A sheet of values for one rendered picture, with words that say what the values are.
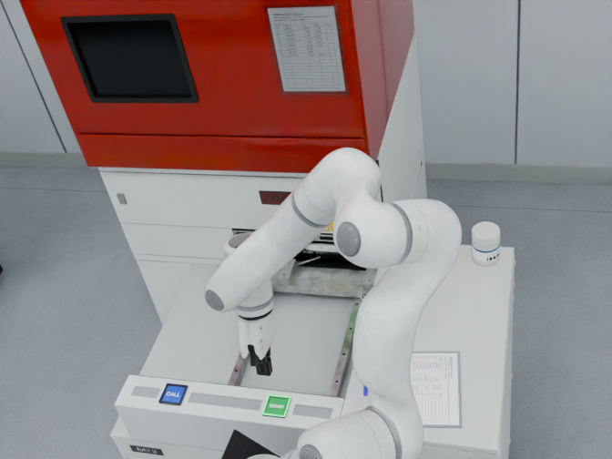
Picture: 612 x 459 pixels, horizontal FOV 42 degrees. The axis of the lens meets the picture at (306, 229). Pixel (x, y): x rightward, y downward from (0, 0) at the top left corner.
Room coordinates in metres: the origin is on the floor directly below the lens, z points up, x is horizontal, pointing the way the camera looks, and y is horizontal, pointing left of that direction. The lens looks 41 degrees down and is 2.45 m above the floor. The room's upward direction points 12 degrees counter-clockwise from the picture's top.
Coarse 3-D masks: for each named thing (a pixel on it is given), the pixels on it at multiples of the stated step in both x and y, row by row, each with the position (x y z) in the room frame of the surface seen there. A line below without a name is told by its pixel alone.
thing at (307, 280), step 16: (304, 272) 1.64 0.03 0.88; (320, 272) 1.63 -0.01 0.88; (336, 272) 1.62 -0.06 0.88; (352, 272) 1.61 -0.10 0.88; (272, 288) 1.62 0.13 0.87; (288, 288) 1.61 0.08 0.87; (304, 288) 1.59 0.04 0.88; (320, 288) 1.57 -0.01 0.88; (336, 288) 1.56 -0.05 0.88; (352, 288) 1.55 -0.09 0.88
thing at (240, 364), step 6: (240, 354) 1.42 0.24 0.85; (240, 360) 1.40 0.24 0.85; (246, 360) 1.41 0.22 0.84; (234, 366) 1.38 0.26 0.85; (240, 366) 1.38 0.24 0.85; (246, 366) 1.40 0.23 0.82; (234, 372) 1.36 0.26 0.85; (240, 372) 1.36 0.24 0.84; (234, 378) 1.34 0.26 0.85; (240, 378) 1.36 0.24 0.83; (228, 384) 1.33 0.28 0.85; (234, 384) 1.32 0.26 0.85
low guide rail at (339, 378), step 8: (360, 304) 1.51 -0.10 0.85; (352, 312) 1.48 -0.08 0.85; (352, 320) 1.46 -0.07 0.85; (352, 328) 1.43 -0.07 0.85; (352, 336) 1.40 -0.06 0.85; (344, 344) 1.38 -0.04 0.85; (344, 352) 1.35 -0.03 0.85; (344, 360) 1.33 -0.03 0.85; (336, 368) 1.31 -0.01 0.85; (344, 368) 1.31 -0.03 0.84; (336, 376) 1.28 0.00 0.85; (344, 376) 1.30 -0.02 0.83; (336, 384) 1.26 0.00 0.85; (336, 392) 1.23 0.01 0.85
